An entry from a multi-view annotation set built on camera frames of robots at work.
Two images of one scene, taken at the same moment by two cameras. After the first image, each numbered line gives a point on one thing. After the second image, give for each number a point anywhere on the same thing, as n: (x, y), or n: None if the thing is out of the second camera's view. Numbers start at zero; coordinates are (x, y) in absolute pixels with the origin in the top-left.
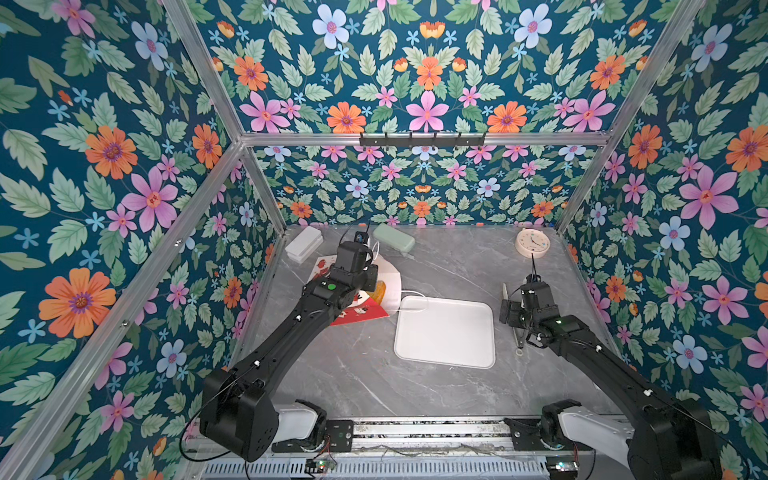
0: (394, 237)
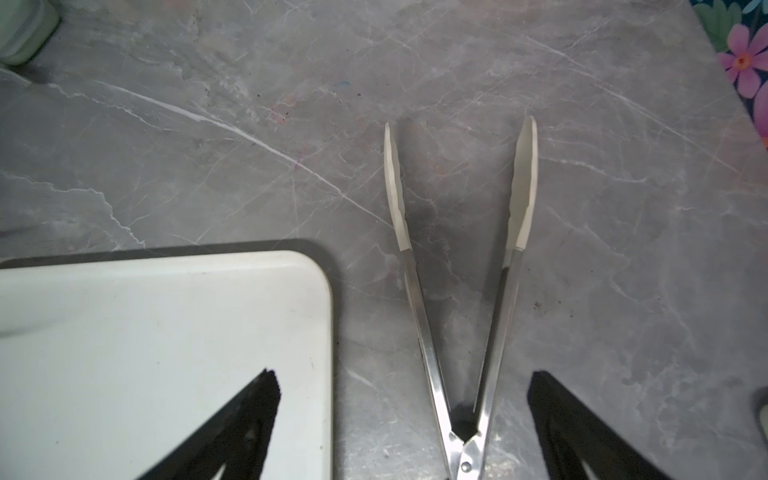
0: (25, 27)
